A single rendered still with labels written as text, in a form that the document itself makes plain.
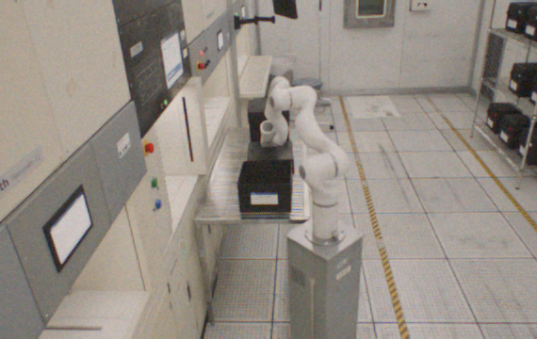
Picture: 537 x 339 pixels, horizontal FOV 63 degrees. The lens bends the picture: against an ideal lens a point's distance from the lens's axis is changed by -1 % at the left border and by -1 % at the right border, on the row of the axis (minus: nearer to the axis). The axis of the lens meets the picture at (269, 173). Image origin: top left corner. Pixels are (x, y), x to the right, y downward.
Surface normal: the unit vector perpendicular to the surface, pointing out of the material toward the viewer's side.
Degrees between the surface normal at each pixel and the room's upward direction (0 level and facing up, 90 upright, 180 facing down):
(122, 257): 90
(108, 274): 90
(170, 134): 90
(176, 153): 90
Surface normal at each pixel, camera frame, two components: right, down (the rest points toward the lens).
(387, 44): -0.06, 0.46
